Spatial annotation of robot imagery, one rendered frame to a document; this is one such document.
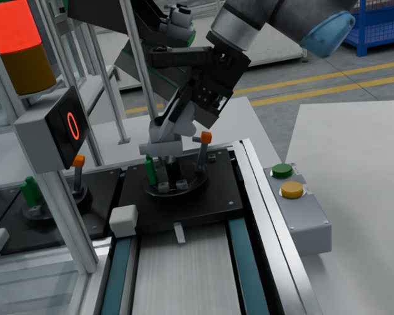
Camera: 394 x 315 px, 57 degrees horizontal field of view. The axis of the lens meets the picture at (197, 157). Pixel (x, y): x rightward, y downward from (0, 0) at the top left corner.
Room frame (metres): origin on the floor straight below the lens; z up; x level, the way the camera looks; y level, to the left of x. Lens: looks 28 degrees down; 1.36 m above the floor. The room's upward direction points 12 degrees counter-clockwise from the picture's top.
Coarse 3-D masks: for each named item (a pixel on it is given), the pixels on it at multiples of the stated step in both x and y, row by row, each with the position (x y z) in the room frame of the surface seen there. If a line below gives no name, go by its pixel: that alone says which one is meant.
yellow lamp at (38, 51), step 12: (36, 48) 0.45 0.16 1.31; (12, 60) 0.44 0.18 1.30; (24, 60) 0.44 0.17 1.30; (36, 60) 0.44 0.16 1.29; (48, 60) 0.47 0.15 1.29; (12, 72) 0.44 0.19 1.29; (24, 72) 0.44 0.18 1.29; (36, 72) 0.44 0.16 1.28; (48, 72) 0.45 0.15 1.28; (24, 84) 0.44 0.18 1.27; (36, 84) 0.44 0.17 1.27; (48, 84) 0.45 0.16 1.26
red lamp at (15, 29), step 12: (24, 0) 0.46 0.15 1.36; (0, 12) 0.44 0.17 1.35; (12, 12) 0.44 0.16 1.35; (24, 12) 0.45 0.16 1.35; (0, 24) 0.44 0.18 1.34; (12, 24) 0.44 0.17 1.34; (24, 24) 0.45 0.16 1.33; (0, 36) 0.44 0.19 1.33; (12, 36) 0.44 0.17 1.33; (24, 36) 0.44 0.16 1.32; (36, 36) 0.45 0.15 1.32; (0, 48) 0.44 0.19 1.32; (12, 48) 0.44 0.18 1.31; (24, 48) 0.44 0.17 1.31
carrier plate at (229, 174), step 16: (208, 160) 0.72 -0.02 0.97; (224, 160) 0.70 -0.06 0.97; (128, 176) 0.72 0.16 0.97; (224, 176) 0.64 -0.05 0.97; (128, 192) 0.65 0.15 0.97; (208, 192) 0.59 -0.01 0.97; (224, 192) 0.58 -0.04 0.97; (144, 208) 0.58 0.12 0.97; (160, 208) 0.57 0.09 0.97; (176, 208) 0.56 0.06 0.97; (192, 208) 0.55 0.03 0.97; (208, 208) 0.54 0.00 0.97; (224, 208) 0.53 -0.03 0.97; (240, 208) 0.52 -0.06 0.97; (144, 224) 0.53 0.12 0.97; (160, 224) 0.53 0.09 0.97; (192, 224) 0.52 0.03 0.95
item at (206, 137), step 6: (204, 132) 0.64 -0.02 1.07; (210, 132) 0.64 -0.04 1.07; (192, 138) 0.64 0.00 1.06; (198, 138) 0.64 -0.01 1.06; (204, 138) 0.63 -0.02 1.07; (210, 138) 0.63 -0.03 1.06; (204, 144) 0.63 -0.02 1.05; (204, 150) 0.63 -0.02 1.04; (198, 156) 0.64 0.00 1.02; (204, 156) 0.63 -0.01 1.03; (198, 162) 0.63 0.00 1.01
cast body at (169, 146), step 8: (160, 120) 0.64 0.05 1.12; (152, 128) 0.63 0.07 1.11; (152, 136) 0.62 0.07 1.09; (168, 136) 0.62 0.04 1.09; (176, 136) 0.64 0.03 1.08; (144, 144) 0.65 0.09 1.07; (152, 144) 0.62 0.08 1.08; (160, 144) 0.62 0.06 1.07; (168, 144) 0.62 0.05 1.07; (176, 144) 0.62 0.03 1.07; (144, 152) 0.64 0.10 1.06; (152, 152) 0.62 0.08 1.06; (160, 152) 0.62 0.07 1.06; (168, 152) 0.62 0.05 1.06; (176, 152) 0.62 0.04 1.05
